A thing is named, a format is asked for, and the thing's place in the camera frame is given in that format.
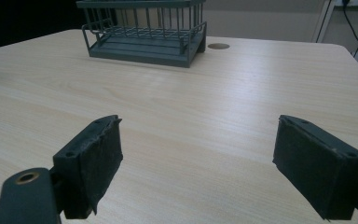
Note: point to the white metal stand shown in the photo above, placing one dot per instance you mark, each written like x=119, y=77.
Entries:
x=322, y=21

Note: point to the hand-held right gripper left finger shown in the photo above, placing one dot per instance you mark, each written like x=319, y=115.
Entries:
x=88, y=165

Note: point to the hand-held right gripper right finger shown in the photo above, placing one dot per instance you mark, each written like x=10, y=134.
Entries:
x=320, y=168

